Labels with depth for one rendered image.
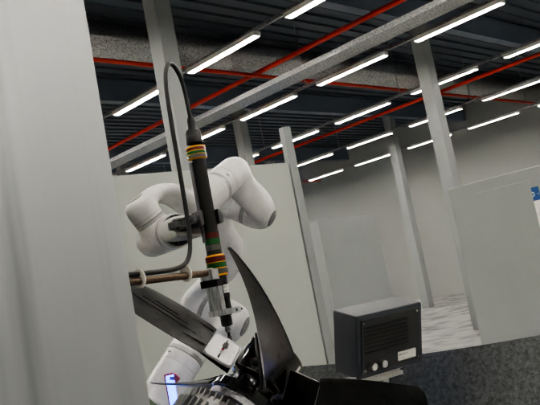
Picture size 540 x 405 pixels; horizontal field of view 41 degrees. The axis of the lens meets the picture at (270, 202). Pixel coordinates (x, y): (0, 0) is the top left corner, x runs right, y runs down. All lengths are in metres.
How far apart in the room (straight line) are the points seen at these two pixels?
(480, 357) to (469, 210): 4.86
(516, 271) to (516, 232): 0.40
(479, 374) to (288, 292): 1.08
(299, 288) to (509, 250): 4.31
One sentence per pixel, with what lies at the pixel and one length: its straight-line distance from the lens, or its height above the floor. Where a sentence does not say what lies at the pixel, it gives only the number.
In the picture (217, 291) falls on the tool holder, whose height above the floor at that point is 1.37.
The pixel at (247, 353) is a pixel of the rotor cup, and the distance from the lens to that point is 1.44.
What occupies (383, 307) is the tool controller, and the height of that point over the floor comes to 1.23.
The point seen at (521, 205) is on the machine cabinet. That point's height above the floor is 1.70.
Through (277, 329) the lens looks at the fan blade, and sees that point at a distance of 1.15.
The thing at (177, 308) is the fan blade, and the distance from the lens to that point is 1.48.
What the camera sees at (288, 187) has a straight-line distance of 3.87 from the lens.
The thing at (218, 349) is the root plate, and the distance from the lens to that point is 1.45.
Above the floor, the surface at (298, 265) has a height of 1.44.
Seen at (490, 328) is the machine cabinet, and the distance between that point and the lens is 8.08.
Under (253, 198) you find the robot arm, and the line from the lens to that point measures 2.06.
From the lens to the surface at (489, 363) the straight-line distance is 3.26.
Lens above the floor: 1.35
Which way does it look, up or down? 7 degrees up
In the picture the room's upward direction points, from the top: 11 degrees counter-clockwise
